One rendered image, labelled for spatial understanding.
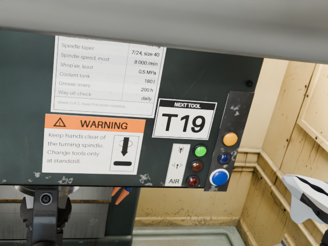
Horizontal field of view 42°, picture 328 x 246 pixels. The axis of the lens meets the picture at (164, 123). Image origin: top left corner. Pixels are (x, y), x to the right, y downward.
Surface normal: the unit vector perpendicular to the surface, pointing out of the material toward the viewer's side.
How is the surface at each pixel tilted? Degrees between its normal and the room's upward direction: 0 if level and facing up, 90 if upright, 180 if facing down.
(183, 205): 90
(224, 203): 90
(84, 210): 89
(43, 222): 62
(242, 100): 90
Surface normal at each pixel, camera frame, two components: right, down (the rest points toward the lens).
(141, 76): 0.22, 0.46
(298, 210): -0.76, 0.15
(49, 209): 0.23, -0.01
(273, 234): -0.96, -0.06
